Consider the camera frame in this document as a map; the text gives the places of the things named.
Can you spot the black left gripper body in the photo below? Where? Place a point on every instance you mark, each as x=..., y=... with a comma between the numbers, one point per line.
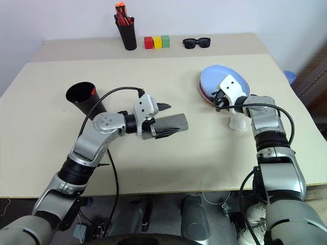
x=149, y=124

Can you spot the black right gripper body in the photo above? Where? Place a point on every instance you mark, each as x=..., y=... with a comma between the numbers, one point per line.
x=222, y=99

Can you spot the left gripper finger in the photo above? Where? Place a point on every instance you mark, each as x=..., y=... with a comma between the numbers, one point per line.
x=163, y=106
x=166, y=132

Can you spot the grey glasses case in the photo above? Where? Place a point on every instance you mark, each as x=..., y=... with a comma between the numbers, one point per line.
x=173, y=122

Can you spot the blue plate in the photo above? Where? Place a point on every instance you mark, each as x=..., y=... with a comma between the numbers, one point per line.
x=212, y=79

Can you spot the black pen red tip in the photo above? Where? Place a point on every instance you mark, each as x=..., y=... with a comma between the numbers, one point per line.
x=93, y=91

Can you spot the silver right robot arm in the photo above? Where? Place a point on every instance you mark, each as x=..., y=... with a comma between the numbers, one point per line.
x=265, y=122

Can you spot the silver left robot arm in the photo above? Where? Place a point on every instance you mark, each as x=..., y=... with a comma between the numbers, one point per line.
x=107, y=123

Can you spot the pink plate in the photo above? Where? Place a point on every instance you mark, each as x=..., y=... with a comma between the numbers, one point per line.
x=204, y=98

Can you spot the crumpled white tissue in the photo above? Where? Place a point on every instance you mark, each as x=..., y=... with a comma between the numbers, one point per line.
x=238, y=124

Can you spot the yellow cube block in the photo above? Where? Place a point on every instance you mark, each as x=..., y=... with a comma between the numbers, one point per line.
x=157, y=42

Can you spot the black sunglasses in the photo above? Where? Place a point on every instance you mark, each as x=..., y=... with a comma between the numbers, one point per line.
x=190, y=44

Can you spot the green cube block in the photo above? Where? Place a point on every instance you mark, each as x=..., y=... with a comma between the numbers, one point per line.
x=165, y=41

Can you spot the red cube block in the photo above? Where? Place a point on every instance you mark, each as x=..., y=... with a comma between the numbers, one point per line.
x=148, y=43

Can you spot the blue round container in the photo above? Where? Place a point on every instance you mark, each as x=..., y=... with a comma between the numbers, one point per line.
x=290, y=76

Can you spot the black pen holder cup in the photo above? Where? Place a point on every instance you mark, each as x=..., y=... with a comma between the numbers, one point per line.
x=129, y=38

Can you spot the empty black cup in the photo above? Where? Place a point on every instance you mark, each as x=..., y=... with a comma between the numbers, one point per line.
x=79, y=93

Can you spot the dark grey rounded shape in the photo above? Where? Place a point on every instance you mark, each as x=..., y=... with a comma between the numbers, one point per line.
x=195, y=217
x=132, y=214

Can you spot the black clip pen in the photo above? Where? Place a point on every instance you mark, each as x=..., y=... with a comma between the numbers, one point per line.
x=131, y=20

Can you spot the red pen in holder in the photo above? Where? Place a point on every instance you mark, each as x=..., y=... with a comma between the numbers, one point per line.
x=124, y=21

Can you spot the orange cap black marker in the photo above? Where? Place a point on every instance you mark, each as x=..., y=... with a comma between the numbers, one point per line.
x=117, y=9
x=122, y=8

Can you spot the white sneaker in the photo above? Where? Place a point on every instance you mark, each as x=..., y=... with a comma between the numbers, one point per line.
x=251, y=237
x=256, y=214

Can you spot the small grey box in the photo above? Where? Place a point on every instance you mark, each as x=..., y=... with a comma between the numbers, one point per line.
x=79, y=230

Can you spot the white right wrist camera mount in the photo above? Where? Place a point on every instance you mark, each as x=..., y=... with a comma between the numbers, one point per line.
x=231, y=86

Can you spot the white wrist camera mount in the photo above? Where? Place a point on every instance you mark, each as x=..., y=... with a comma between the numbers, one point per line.
x=231, y=86
x=143, y=107

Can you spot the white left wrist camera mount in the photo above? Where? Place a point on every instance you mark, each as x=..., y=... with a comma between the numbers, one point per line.
x=143, y=107

